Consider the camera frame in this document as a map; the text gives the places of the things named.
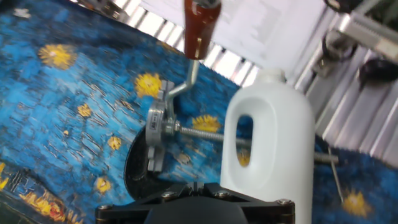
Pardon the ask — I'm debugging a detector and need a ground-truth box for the aluminium frame beam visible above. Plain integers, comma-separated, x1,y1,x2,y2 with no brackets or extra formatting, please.
70,0,137,24

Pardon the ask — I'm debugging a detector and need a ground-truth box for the silver lever base bracket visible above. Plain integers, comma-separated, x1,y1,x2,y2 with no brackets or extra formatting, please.
145,80,183,174

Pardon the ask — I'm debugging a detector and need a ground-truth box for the black rounded knob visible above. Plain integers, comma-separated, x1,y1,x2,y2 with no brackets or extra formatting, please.
358,57,398,85

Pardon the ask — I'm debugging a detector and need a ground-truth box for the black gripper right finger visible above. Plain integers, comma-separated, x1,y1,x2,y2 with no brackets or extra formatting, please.
200,182,296,224

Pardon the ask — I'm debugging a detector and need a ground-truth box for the printed table paper sheet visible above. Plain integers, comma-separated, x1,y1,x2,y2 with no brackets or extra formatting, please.
139,0,327,85

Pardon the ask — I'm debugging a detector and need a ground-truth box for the white plastic jug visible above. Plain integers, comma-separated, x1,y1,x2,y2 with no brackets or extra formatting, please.
220,68,317,224

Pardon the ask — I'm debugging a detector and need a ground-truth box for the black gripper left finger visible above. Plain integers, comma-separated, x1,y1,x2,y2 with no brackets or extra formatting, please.
95,182,198,224

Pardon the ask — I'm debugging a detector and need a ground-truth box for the black C-clamp with screw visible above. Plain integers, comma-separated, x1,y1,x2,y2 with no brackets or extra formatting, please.
123,121,345,203

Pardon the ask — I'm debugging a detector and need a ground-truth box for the blue starry night cloth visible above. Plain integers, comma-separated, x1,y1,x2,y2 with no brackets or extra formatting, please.
0,0,398,224

